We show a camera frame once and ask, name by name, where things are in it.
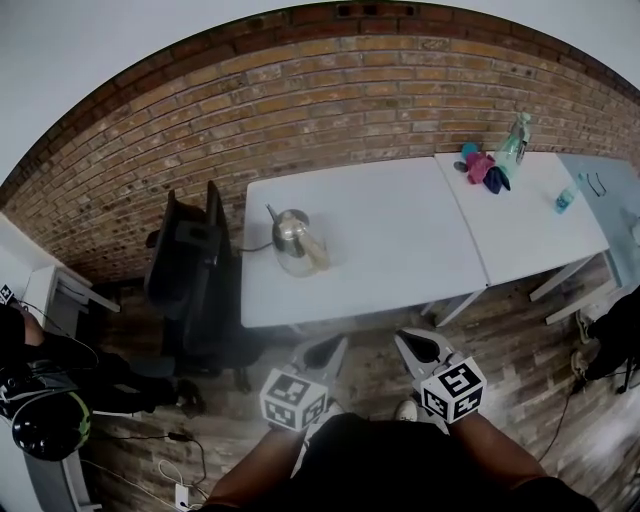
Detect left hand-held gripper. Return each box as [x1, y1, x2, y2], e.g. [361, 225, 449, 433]
[259, 335, 349, 432]

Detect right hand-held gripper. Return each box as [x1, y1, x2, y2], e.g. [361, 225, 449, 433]
[393, 326, 489, 426]

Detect steel kettle with wooden handle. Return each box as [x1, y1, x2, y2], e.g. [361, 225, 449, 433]
[264, 203, 331, 274]

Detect person's right forearm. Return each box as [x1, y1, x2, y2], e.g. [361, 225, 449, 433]
[448, 410, 549, 497]

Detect person's left forearm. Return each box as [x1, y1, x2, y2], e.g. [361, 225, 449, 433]
[205, 423, 315, 507]

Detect large white table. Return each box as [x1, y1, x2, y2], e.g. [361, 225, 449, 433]
[240, 156, 490, 330]

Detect person's black clothing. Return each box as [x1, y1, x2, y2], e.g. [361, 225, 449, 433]
[192, 412, 604, 512]

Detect black office chair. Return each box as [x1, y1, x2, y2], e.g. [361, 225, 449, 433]
[143, 179, 254, 394]

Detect small white table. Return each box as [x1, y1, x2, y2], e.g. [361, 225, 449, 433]
[432, 151, 612, 303]

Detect dark navy cloth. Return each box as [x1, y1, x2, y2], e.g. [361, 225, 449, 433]
[482, 166, 513, 196]

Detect pink cloth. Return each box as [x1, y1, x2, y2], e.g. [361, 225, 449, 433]
[466, 151, 497, 185]

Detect small blue plastic bottle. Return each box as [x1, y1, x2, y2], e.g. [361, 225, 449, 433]
[554, 178, 582, 215]

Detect pale blue glass table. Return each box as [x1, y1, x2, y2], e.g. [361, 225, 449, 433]
[544, 152, 640, 326]

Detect white side desk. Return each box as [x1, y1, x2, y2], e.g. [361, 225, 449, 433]
[23, 263, 122, 342]

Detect white cabinet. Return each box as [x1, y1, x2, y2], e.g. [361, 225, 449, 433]
[21, 453, 92, 512]

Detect thin black floor cable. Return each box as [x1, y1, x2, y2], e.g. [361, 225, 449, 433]
[537, 378, 587, 462]

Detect white charger cable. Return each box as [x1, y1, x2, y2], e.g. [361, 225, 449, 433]
[157, 458, 207, 507]

